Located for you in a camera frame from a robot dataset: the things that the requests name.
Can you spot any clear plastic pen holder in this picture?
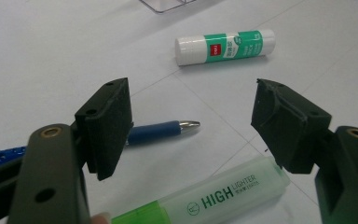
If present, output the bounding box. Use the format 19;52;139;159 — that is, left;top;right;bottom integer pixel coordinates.
139;0;199;14

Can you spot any blue ballpoint pen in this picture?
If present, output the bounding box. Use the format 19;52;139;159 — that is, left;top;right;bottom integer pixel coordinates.
0;119;201;167

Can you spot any green highlighter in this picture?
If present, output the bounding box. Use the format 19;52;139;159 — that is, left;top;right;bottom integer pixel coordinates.
111;155;292;224

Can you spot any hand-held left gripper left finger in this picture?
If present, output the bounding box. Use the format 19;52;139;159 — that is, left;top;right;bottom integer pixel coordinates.
74;77;134;182

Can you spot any white and green glue stick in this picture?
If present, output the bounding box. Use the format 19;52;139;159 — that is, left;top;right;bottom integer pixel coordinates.
174;29;276;67

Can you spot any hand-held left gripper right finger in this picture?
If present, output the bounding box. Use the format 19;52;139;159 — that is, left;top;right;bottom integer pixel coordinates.
251;78;333;175

